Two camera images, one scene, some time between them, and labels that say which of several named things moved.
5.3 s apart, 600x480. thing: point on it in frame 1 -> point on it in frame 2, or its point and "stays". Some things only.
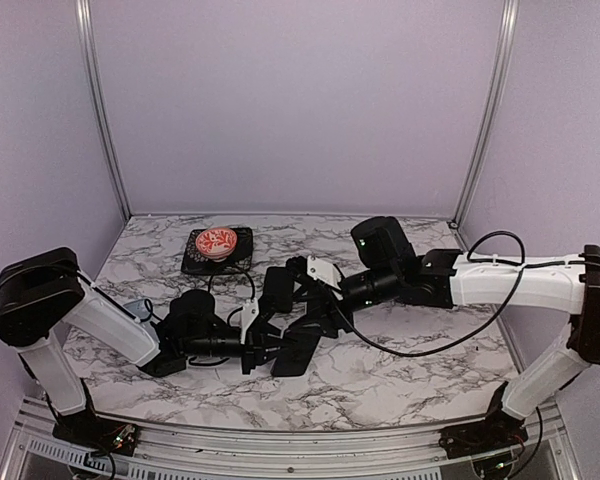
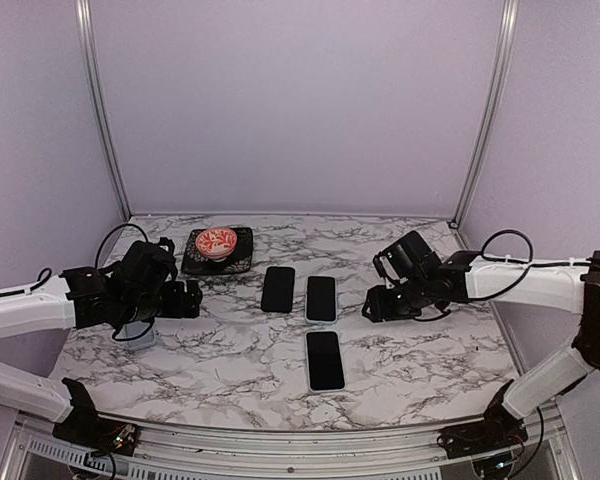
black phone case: x=279 y=289 stays
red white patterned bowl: x=216 y=243 stays
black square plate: x=194 y=262 stays
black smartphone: x=294 y=356 -> x=325 y=367
